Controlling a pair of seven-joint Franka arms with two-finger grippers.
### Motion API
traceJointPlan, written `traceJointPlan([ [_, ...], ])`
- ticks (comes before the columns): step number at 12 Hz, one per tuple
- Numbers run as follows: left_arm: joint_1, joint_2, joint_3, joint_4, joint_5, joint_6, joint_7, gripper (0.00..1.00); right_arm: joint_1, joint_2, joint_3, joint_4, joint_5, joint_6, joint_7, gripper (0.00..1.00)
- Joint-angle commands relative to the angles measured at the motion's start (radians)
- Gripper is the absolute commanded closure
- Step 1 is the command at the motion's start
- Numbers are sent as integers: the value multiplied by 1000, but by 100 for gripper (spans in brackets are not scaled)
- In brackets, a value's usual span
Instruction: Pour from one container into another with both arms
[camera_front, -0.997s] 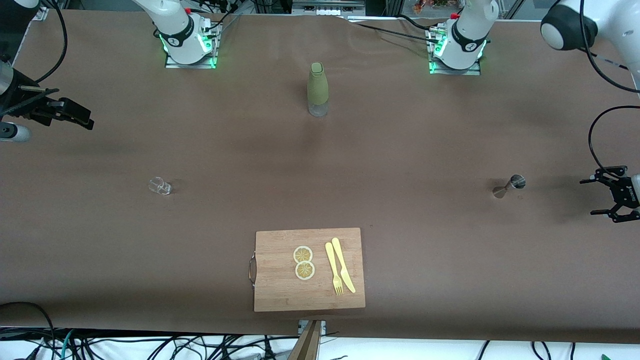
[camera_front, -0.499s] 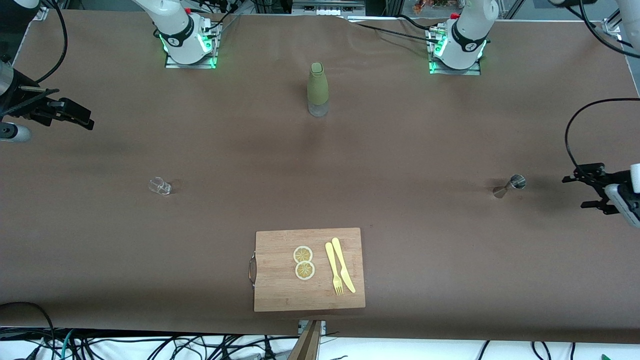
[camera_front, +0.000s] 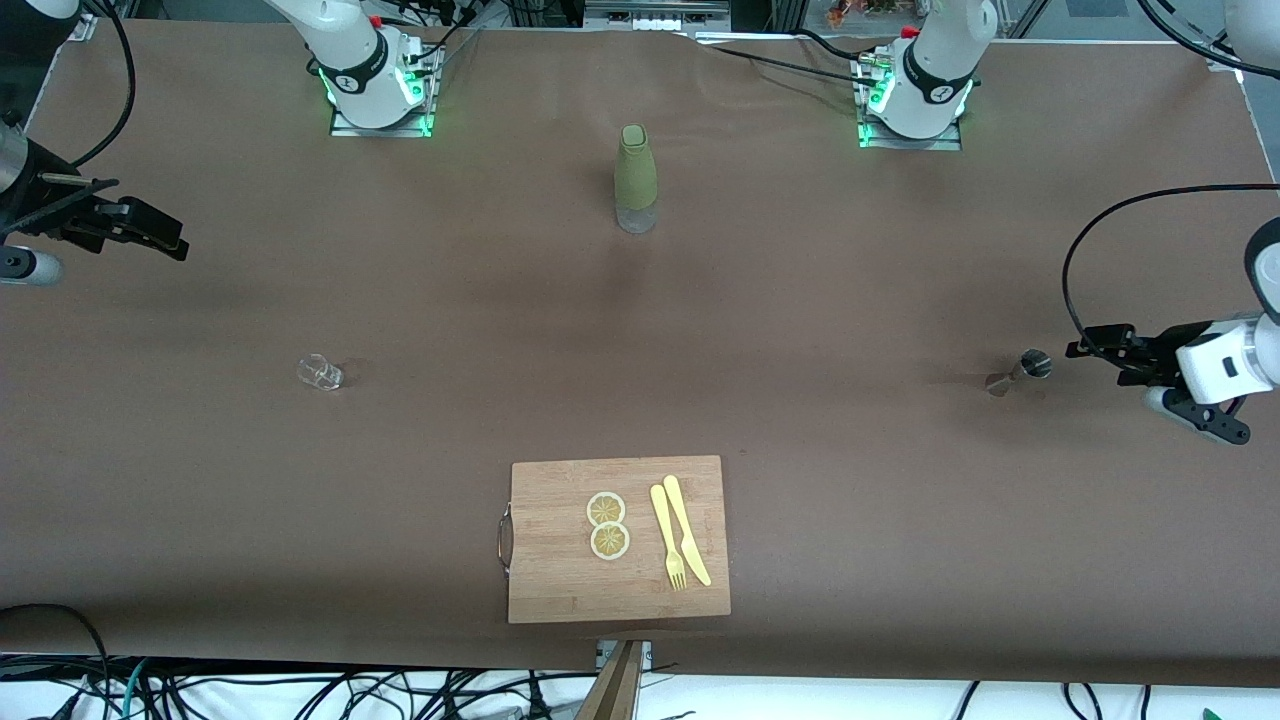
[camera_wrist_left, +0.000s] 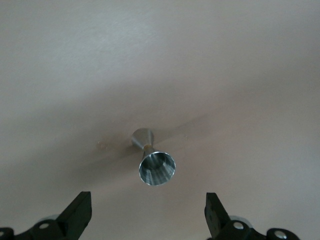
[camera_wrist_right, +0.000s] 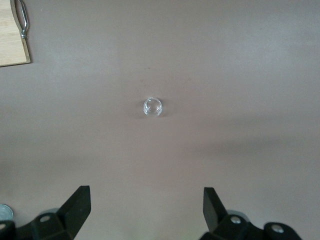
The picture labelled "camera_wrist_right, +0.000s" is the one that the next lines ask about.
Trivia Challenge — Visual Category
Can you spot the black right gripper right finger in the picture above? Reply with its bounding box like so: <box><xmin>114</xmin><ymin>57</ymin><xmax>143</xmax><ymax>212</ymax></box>
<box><xmin>199</xmin><ymin>186</ymin><xmax>301</xmax><ymax>240</ymax></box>

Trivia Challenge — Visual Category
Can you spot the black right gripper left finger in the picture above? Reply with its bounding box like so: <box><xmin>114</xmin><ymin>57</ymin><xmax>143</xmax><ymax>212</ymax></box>
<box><xmin>0</xmin><ymin>185</ymin><xmax>92</xmax><ymax>240</ymax></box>

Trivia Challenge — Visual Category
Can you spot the small clear glass cup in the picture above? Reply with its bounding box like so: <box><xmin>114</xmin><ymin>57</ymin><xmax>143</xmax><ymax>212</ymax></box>
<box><xmin>142</xmin><ymin>96</ymin><xmax>164</xmax><ymax>118</ymax></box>

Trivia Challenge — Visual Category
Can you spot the green sleeved glass bottle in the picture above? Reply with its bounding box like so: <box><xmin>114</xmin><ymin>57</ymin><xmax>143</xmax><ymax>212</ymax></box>
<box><xmin>0</xmin><ymin>203</ymin><xmax>14</xmax><ymax>223</ymax></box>

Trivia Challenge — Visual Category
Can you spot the brown table cover sheet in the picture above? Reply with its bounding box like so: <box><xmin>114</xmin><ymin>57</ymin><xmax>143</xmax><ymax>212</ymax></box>
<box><xmin>0</xmin><ymin>0</ymin><xmax>320</xmax><ymax>240</ymax></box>

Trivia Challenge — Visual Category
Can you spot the wooden cutting board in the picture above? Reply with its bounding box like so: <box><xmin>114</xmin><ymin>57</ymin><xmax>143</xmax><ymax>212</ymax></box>
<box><xmin>0</xmin><ymin>0</ymin><xmax>33</xmax><ymax>68</ymax></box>

